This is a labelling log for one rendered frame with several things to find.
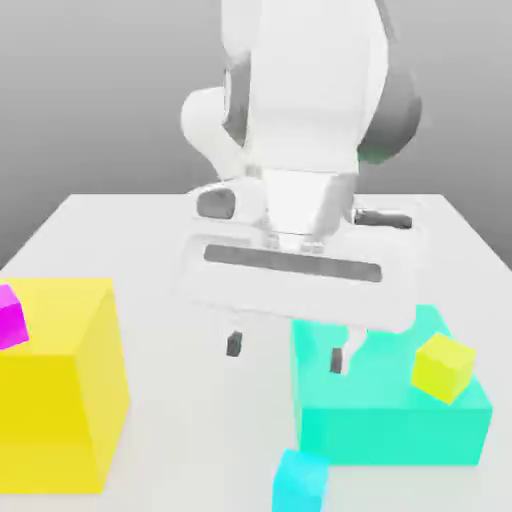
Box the small magenta cube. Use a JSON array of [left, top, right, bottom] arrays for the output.
[[0, 283, 31, 352]]

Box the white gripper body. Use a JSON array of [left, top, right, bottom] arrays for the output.
[[172, 229, 420, 335]]

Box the large yellow box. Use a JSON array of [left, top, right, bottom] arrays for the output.
[[0, 277, 132, 496]]

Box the small cyan cube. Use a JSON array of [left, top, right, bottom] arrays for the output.
[[271, 448, 332, 512]]

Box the small yellow-green cube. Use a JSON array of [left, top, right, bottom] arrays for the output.
[[411, 332, 478, 406]]

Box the large turquoise box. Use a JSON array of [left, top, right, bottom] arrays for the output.
[[290, 304, 494, 468]]

